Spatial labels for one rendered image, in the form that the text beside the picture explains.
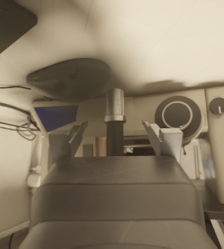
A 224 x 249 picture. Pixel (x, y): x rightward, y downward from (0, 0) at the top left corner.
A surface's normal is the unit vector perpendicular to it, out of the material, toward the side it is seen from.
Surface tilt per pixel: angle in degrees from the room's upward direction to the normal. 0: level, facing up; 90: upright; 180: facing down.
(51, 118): 48
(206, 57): 0
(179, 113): 90
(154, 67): 0
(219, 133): 90
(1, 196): 90
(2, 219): 90
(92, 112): 81
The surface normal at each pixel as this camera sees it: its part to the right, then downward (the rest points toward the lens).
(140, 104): -0.37, -0.14
